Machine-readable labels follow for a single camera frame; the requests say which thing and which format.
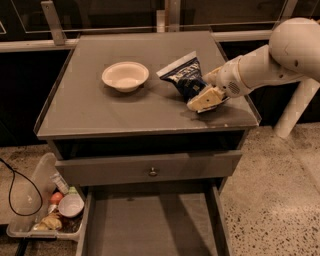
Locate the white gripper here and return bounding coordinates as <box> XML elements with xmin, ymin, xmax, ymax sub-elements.
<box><xmin>187</xmin><ymin>56</ymin><xmax>251</xmax><ymax>112</ymax></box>

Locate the blue chip bag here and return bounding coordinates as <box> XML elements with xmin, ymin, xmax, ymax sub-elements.
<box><xmin>157</xmin><ymin>51</ymin><xmax>207</xmax><ymax>102</ymax></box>

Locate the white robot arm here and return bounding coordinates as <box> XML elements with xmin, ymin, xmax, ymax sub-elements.
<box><xmin>187</xmin><ymin>18</ymin><xmax>320</xmax><ymax>112</ymax></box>

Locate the round metal drawer knob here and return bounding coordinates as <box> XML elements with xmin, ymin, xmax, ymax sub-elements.
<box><xmin>148</xmin><ymin>167</ymin><xmax>158</xmax><ymax>177</ymax></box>

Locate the grey top drawer front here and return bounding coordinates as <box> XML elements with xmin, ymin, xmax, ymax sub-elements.
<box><xmin>56</xmin><ymin>150</ymin><xmax>242</xmax><ymax>186</ymax></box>

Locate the grey drawer cabinet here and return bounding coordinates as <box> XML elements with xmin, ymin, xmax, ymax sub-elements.
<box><xmin>33</xmin><ymin>30</ymin><xmax>262</xmax><ymax>256</ymax></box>

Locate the open grey middle drawer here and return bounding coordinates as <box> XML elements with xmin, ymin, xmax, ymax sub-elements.
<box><xmin>76</xmin><ymin>184</ymin><xmax>235</xmax><ymax>256</ymax></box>

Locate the white paper bowl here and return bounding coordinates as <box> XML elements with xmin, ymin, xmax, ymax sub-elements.
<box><xmin>102</xmin><ymin>62</ymin><xmax>149</xmax><ymax>93</ymax></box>

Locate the white tube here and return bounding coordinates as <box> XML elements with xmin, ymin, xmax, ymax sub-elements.
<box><xmin>50</xmin><ymin>173</ymin><xmax>69</xmax><ymax>195</ymax></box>

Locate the small white bowl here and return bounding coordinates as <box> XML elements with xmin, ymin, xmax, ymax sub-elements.
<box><xmin>58</xmin><ymin>194</ymin><xmax>84</xmax><ymax>218</ymax></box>

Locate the red round fruit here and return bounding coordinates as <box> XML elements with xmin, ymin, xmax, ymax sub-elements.
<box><xmin>50</xmin><ymin>192</ymin><xmax>64</xmax><ymax>205</ymax></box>

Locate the clear plastic bin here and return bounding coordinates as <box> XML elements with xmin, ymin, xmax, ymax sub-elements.
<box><xmin>7</xmin><ymin>153</ymin><xmax>84</xmax><ymax>241</ymax></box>

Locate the yellow crumpled item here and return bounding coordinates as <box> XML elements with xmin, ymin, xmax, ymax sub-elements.
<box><xmin>33</xmin><ymin>213</ymin><xmax>62</xmax><ymax>231</ymax></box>

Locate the white cylindrical post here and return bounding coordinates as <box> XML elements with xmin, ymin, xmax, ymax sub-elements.
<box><xmin>274</xmin><ymin>79</ymin><xmax>320</xmax><ymax>138</ymax></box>

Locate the metal railing frame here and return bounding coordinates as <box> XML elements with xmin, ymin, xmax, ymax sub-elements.
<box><xmin>0</xmin><ymin>0</ymin><xmax>320</xmax><ymax>52</ymax></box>

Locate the black cable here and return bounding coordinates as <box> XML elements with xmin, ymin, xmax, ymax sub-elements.
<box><xmin>0</xmin><ymin>157</ymin><xmax>44</xmax><ymax>217</ymax></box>

